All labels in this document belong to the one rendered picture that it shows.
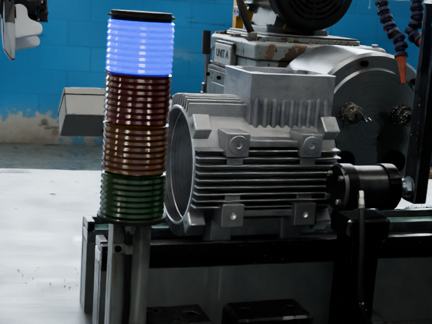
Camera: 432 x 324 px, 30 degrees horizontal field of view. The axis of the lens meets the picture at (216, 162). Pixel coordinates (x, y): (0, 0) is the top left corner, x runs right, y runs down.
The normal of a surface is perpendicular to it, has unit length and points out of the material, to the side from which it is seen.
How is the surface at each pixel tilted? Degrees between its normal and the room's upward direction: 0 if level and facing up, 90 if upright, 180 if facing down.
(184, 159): 84
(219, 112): 88
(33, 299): 0
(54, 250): 0
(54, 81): 90
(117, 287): 90
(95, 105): 52
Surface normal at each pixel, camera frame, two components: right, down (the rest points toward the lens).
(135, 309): 0.32, 0.21
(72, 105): 0.29, -0.44
